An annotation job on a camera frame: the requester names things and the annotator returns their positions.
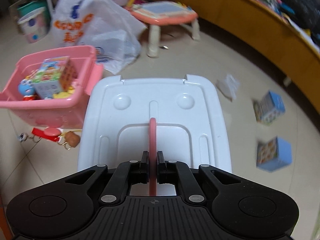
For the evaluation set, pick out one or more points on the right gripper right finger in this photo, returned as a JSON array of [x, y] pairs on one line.
[[180, 175]]

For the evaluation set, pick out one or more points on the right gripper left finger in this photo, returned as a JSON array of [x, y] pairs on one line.
[[124, 176]]

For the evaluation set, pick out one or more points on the white bin lid pink handle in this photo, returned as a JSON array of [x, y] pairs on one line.
[[181, 117]]

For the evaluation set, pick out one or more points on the pink round disc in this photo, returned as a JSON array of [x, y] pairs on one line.
[[52, 132]]

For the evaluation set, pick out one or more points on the pink plastic storage bin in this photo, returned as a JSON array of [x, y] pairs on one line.
[[60, 113]]

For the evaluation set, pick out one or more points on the blue toy box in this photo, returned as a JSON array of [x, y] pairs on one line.
[[274, 154], [269, 108]]

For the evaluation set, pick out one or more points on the crumpled clear plastic wrap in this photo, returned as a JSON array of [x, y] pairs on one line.
[[228, 86]]

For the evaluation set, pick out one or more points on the yellow duck toy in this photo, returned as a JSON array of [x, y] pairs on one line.
[[62, 95]]

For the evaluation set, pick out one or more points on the pink checkered box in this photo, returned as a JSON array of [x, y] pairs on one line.
[[67, 72]]

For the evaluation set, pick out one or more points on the colourful cartoon toy box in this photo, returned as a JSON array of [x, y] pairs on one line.
[[46, 78]]

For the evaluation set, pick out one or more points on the blue cartoon cow toy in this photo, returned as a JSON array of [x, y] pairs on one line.
[[26, 89]]

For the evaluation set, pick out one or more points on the wooden cabinet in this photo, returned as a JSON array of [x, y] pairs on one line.
[[269, 34]]

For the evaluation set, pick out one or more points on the white orange plastic shopping bag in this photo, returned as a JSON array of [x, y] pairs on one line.
[[109, 28]]

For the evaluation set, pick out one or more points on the pastel patterned bucket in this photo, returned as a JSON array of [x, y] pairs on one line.
[[34, 20]]

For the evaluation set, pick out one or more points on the brown bear keychain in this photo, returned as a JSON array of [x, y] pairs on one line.
[[69, 139]]

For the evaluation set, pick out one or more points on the red strap keychain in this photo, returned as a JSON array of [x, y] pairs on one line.
[[37, 135]]

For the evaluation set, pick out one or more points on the astronaut keychain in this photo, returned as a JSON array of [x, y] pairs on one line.
[[22, 137]]

